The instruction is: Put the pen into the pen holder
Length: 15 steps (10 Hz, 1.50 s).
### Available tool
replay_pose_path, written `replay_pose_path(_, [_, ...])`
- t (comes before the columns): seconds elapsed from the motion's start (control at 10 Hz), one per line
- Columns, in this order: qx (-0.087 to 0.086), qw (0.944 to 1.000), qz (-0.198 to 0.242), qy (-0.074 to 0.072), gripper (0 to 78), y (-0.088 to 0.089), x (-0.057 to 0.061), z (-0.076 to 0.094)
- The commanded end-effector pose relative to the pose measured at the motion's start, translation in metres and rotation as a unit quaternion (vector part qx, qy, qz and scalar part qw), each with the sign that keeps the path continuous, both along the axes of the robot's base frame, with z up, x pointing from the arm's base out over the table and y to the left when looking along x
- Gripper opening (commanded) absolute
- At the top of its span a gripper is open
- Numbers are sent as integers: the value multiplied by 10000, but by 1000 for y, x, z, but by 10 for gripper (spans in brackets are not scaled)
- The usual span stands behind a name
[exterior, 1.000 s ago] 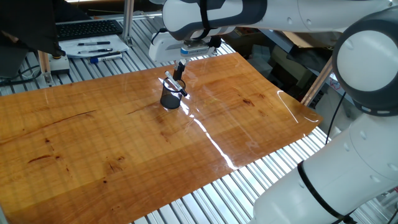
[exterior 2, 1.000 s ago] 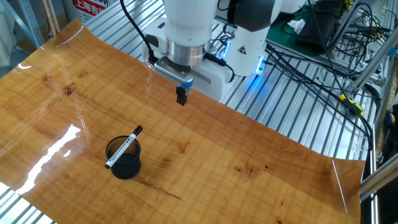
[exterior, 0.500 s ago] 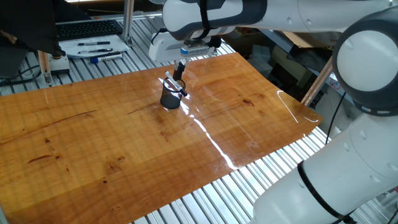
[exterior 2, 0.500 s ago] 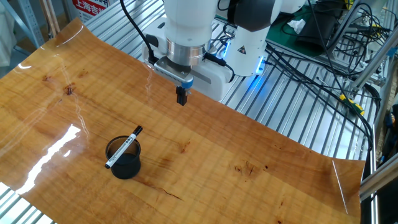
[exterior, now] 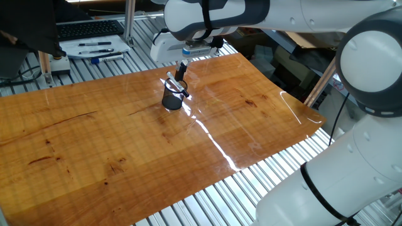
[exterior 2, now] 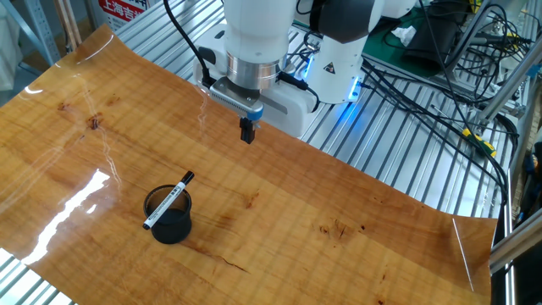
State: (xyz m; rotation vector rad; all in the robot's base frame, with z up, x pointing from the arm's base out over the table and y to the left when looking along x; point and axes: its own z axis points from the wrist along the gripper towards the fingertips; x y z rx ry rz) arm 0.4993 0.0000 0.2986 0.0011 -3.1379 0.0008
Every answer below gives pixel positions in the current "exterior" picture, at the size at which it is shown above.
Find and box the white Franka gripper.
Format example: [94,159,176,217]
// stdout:
[149,31,224,83]

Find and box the black mesh pen holder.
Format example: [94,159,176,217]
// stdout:
[161,78,188,111]

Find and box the black marker pen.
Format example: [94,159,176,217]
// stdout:
[94,51,123,60]

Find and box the thin black pen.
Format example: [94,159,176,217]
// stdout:
[78,41,112,47]
[78,48,115,55]

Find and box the person's bare hand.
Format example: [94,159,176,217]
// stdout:
[0,30,18,45]

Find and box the white marker blue cap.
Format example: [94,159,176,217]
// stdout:
[90,55,125,65]

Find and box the black computer keyboard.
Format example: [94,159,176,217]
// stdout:
[56,19,126,42]

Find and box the white paper sheet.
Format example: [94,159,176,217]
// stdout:
[58,34,131,60]

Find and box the glossy wood-grain mat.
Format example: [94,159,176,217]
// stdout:
[0,52,327,226]

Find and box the white emergency stop box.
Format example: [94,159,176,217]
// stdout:
[49,53,71,75]

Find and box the brown cardboard box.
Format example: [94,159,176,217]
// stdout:
[284,30,340,50]

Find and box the long wooden stick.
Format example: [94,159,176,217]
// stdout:
[303,58,336,108]

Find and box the black cloth jacket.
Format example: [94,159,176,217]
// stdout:
[0,0,67,58]

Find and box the dark grey box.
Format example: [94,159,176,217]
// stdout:
[0,46,30,79]

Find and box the aluminium frame post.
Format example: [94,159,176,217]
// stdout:
[123,0,137,47]

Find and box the aluminium frame rail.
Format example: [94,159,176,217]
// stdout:
[56,11,165,25]

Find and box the thin black hanging cable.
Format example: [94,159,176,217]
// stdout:
[328,92,350,147]

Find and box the black floor cable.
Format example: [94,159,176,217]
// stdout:
[0,65,42,88]

